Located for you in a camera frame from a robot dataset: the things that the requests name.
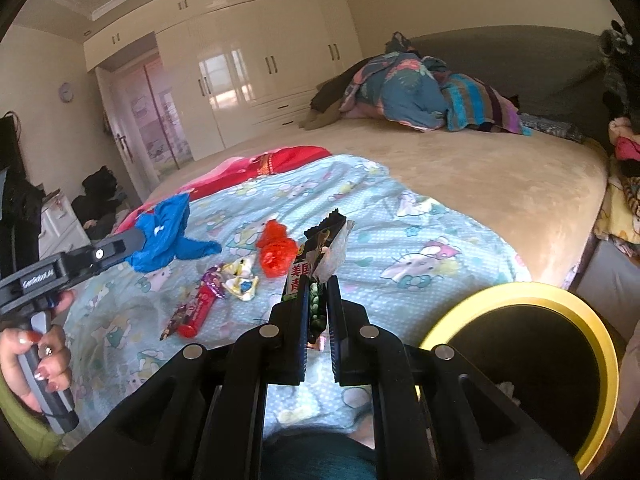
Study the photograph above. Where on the pale pink cloth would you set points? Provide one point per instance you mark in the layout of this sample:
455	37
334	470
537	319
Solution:
631	385

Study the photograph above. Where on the pile of clothes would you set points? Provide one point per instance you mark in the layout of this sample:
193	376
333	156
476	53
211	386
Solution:
620	85

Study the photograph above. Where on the grey bedside bench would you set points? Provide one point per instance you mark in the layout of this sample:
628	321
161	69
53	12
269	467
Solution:
600	270

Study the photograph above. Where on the pink cartoon sliding door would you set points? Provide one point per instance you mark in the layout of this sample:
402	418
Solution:
160	120

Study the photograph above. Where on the striped blanket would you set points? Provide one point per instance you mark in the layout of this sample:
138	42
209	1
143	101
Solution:
475	105

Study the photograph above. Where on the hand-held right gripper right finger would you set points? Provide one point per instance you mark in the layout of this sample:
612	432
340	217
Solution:
337	320

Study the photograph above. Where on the red candy tube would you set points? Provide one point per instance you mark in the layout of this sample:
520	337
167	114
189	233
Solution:
212	280

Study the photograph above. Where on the white yellow wrapper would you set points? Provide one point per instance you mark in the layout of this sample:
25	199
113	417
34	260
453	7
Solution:
240	285

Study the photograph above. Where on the black television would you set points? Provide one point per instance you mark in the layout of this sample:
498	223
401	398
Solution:
10	145

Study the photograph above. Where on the grey headboard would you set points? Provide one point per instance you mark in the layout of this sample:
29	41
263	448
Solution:
525	70

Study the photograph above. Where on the white drawer cabinet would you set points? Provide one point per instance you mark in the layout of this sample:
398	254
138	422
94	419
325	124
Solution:
65	230

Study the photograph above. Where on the olive brown cloth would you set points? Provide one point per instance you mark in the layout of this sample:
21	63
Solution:
330	100

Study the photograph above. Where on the blue floral quilt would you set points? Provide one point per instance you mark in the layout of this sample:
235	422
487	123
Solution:
410	95

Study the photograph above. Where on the yellow rimmed black bin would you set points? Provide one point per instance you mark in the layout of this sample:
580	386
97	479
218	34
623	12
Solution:
500	292

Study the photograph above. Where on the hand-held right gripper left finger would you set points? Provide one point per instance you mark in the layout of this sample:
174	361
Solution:
295	320

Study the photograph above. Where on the red plastic bag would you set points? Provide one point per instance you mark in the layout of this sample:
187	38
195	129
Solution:
275	255

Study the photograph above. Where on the yellow cartoon sheet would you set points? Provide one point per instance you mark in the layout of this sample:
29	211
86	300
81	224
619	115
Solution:
615	215

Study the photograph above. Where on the person's left forearm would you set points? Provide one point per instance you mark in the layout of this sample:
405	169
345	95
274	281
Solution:
25	435

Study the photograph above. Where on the person's left hand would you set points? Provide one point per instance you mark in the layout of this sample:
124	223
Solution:
20	375

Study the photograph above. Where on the round wall clock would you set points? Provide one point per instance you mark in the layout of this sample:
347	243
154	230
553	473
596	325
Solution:
66	91

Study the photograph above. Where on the green pea snack packet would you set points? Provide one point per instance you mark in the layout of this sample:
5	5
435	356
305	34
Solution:
312	260

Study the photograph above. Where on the dark patterned cloth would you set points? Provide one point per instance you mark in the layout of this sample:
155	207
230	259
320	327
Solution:
550	127

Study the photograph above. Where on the cream wardrobe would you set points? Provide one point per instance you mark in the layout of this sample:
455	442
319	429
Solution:
240	70

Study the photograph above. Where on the white room door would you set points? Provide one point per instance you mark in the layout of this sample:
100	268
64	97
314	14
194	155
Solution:
120	135

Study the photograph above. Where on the blue cartoon print blanket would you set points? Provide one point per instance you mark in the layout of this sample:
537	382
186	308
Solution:
400	280

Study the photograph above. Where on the blue plastic bag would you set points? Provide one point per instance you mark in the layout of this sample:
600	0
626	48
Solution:
165	240

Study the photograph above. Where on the red blanket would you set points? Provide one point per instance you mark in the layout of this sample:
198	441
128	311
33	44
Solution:
280	160

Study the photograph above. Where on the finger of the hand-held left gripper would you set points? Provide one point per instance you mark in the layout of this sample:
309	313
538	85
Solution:
122	246

